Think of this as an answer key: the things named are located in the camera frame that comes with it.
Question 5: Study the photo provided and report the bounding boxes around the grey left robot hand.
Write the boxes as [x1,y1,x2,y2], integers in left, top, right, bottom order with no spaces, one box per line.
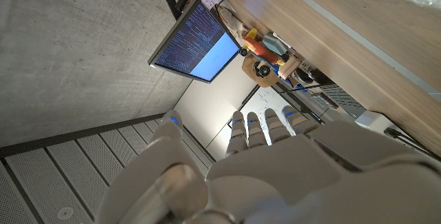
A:
[96,105,441,224]

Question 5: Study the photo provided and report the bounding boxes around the whiteboard with blue writing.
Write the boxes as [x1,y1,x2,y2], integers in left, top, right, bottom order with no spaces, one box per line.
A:
[227,85,305,143]

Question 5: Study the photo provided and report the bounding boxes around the small black keyboard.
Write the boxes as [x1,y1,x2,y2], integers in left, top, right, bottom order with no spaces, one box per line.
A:
[309,92,340,110]

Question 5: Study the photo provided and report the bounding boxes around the cardboard box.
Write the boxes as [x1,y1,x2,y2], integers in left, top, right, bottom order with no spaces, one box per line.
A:
[240,53,280,88]

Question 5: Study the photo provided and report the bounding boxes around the large black keyboard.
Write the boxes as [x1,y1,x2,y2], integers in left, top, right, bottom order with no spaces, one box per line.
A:
[322,83,367,112]

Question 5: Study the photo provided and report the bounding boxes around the beige wooden block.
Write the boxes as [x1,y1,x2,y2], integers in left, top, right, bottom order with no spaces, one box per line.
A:
[277,55,302,81]

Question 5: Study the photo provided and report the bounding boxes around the white power strip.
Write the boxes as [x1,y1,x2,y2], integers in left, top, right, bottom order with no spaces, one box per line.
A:
[354,110,407,139]

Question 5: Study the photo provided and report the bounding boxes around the colourful toy airplane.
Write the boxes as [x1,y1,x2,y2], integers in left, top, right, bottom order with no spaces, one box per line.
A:
[238,28,294,79]

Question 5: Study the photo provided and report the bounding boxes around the teal whiteboard eraser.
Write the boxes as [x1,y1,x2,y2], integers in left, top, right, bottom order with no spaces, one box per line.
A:
[263,32,289,57]

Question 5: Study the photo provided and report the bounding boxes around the computer monitor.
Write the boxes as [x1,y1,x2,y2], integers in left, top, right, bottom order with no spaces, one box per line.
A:
[147,0,242,85]

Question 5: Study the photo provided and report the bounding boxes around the round white ceiling sensor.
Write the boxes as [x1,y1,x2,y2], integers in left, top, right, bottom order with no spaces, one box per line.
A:
[56,206,75,221]

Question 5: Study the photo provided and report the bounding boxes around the black power strip cable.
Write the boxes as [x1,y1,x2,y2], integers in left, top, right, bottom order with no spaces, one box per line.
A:
[383,126,441,162]

